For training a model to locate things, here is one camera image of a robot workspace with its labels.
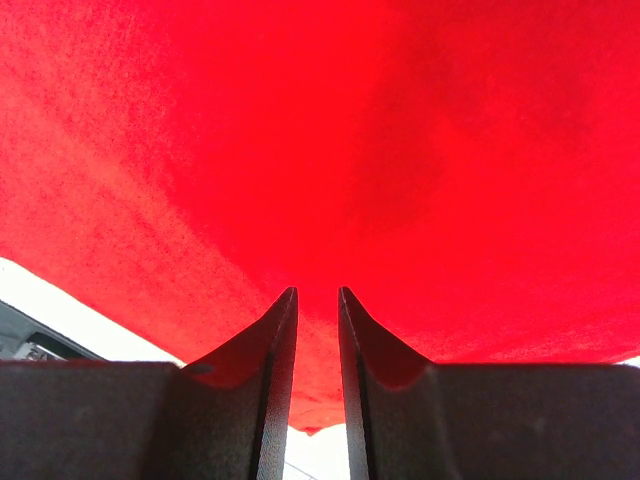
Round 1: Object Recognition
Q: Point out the floral table cloth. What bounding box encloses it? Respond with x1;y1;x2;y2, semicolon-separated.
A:
0;256;640;480

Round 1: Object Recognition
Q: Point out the aluminium frame rail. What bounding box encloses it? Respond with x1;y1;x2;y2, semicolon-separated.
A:
1;302;103;361

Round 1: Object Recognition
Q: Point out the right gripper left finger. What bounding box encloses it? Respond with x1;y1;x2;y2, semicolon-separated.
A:
1;288;298;479

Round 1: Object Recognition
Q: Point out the red t shirt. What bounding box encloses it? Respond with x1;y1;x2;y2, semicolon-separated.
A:
1;1;639;432

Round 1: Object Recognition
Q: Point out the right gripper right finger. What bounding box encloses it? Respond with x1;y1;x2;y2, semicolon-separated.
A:
338;287;639;479

